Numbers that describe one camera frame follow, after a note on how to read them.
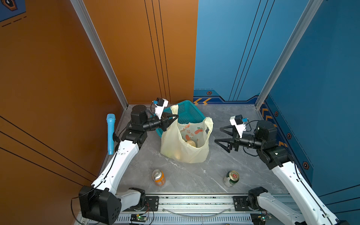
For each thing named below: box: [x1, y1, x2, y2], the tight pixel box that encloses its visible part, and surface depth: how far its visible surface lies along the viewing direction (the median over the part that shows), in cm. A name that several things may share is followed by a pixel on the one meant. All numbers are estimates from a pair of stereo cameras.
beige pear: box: [186, 140, 196, 147], surface depth 92 cm
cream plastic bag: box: [160, 104, 214, 164], surface depth 76 cm
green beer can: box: [223, 170, 240, 188], surface depth 74 cm
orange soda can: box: [151, 168, 166, 187], surface depth 74 cm
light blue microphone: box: [105, 113, 117, 156], surface depth 79 cm
